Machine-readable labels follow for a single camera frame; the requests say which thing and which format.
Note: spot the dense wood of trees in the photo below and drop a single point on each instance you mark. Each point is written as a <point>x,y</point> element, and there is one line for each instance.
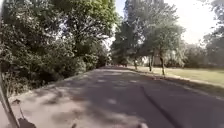
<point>50,43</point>

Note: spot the green grass field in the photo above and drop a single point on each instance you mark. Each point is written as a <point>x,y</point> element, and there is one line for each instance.
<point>200,75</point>

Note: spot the distant line of trees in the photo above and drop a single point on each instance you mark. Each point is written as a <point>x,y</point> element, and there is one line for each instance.
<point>213,51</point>

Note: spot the row of trees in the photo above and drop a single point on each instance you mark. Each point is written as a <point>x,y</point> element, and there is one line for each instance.
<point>156,36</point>

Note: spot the robot's own part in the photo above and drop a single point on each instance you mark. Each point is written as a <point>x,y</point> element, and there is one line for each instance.
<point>143,126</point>
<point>74,126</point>

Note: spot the grey asphalt path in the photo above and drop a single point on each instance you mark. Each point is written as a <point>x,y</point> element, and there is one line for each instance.
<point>110,96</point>

